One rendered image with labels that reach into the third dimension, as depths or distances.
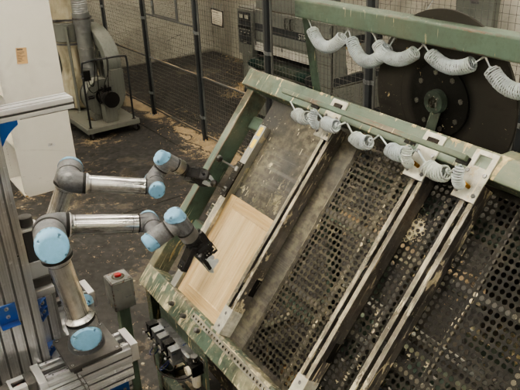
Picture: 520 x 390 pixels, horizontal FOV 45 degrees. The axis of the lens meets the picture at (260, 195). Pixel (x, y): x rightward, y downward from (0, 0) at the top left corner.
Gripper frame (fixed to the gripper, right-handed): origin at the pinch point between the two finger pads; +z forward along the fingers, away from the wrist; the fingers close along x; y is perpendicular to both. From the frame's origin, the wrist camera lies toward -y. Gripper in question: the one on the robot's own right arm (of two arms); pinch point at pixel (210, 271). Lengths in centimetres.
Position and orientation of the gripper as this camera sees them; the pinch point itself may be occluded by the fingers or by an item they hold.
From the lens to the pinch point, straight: 264.7
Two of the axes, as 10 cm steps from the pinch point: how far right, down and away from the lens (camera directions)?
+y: 7.1, -6.6, 2.4
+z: 4.1, 6.7, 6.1
